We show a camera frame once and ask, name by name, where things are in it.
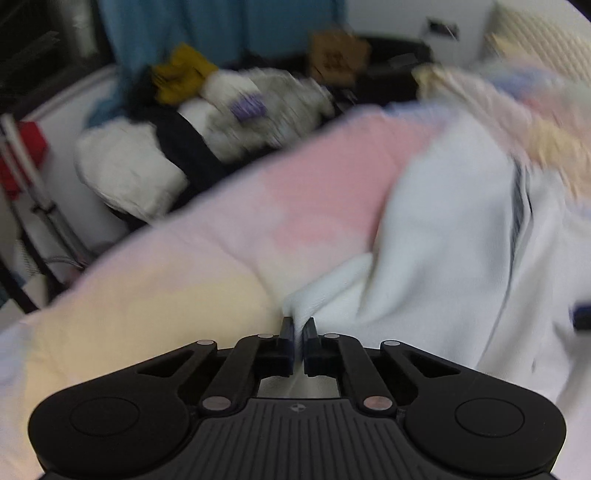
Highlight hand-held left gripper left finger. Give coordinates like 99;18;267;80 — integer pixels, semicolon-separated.
134;316;296;415

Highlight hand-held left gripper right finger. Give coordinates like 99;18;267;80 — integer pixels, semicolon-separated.
302;318;467;414

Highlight white pants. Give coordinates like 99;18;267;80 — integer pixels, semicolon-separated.
281;122;591;416

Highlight pastel bed sheet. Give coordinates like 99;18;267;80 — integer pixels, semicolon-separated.
0;104;444;480

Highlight black cloth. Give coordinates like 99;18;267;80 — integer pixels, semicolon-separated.
127;69;232;222

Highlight pastel duvet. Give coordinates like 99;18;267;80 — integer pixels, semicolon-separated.
411;60;591;200

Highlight grey white garment purple label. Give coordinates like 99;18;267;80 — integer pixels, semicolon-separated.
178;68;334;158

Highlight white crumpled garment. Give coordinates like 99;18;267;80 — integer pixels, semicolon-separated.
75;124;188;221

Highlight metal drying rack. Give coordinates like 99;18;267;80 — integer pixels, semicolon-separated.
0;113;94;315

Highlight cream quilted cushion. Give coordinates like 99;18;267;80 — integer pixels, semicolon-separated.
484;4;591;80

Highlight brown paper bag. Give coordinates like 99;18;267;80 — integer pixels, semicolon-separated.
308;30;373;87

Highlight black chair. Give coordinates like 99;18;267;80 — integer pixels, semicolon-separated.
355;39;435;101

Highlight mustard yellow cloth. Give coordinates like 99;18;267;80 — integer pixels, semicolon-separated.
152;44;219;105

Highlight blue curtain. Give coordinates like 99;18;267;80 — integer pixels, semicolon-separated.
99;0;348;121

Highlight red cloth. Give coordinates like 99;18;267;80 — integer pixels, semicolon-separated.
0;121;49;200

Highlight dark window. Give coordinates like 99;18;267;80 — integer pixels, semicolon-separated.
0;0;115;108

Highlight wall socket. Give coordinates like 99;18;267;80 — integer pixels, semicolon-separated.
422;17;461;42

